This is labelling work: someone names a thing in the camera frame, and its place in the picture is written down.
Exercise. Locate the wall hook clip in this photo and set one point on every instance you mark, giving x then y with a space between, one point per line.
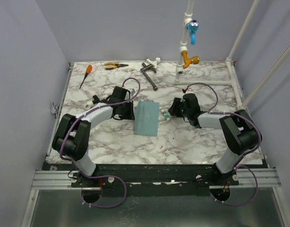
54 109

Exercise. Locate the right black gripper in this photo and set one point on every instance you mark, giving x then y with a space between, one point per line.
174 110

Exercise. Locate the blue tap valve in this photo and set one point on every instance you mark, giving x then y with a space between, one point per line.
192 27

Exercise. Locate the white PVC coupling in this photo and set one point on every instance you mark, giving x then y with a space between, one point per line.
88 105

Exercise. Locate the orange handled screwdriver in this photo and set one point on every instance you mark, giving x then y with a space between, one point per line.
87 72

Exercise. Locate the dark metal crank handle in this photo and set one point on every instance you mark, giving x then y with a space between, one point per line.
144 70

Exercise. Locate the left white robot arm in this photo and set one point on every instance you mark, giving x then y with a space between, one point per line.
72 136

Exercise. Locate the white pipe fitting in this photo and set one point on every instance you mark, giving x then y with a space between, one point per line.
155 62

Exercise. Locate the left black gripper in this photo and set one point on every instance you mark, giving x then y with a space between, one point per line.
130 116

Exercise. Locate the aluminium rail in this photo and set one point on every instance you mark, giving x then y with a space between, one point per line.
62 180

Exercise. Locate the black T-shaped tool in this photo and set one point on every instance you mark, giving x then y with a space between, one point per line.
95 99

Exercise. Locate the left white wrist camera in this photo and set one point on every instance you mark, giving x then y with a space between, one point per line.
131 91

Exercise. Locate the yellow handled pliers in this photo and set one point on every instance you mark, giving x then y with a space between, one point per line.
113 65

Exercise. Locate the orange tap valve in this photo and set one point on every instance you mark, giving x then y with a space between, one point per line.
189 61

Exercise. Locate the teal paper envelope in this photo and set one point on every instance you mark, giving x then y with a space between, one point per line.
146 118

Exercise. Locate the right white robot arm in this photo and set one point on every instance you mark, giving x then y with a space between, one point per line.
241 134

